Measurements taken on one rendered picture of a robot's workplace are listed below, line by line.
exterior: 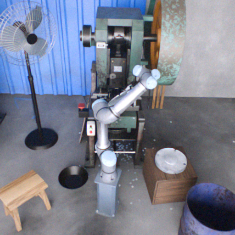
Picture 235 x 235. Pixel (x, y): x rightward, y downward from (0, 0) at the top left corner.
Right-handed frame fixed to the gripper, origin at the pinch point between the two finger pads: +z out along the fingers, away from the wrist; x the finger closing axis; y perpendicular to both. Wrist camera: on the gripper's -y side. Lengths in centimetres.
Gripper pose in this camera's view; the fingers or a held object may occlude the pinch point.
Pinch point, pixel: (127, 90)
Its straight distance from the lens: 216.4
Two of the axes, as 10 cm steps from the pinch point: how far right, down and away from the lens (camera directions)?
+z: -5.9, 3.0, 7.5
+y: -6.0, 4.6, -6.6
